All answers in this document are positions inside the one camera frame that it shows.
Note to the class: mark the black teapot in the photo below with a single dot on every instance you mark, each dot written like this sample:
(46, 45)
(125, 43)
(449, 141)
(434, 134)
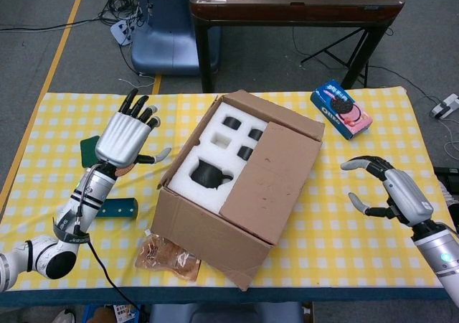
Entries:
(208, 176)

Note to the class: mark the blue Oreo cookie box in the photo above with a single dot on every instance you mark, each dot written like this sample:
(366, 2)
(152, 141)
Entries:
(340, 109)

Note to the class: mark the white sneaker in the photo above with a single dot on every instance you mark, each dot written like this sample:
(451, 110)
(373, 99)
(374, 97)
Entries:
(64, 316)

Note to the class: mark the orange spout pouch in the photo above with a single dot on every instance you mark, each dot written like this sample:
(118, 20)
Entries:
(161, 256)

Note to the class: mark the black teacup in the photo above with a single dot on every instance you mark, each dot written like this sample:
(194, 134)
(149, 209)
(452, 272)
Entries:
(245, 153)
(231, 122)
(255, 134)

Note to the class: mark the brown mahjong table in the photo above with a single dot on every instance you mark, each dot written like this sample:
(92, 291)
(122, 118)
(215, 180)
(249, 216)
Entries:
(287, 10)

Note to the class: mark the white power adapter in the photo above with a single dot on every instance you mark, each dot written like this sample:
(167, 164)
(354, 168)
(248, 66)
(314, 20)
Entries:
(444, 106)

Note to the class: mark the teal plastic tray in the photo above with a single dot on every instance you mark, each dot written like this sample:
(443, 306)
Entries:
(118, 208)

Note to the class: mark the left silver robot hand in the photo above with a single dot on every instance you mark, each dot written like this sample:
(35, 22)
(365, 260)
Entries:
(122, 140)

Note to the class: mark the green yellow sponge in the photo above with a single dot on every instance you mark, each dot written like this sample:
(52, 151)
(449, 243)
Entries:
(87, 150)

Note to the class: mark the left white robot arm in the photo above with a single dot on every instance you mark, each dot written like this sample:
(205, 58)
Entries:
(89, 190)

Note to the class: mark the blue grey robot body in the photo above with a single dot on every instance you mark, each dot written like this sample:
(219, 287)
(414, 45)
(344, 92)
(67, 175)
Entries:
(222, 314)

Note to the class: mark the brown cardboard box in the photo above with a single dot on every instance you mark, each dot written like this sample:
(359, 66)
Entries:
(279, 179)

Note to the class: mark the round woven coaster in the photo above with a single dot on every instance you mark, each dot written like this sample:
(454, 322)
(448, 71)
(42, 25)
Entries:
(123, 171)

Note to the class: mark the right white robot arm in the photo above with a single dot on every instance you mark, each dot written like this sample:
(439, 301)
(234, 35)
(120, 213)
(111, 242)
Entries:
(437, 251)

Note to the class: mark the white power strip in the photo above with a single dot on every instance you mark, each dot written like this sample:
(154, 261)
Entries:
(122, 30)

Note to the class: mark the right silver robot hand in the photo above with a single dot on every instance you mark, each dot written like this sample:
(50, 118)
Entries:
(405, 194)

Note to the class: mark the yellow white checkered tablecloth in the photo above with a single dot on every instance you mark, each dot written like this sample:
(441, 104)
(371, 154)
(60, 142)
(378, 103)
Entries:
(358, 237)

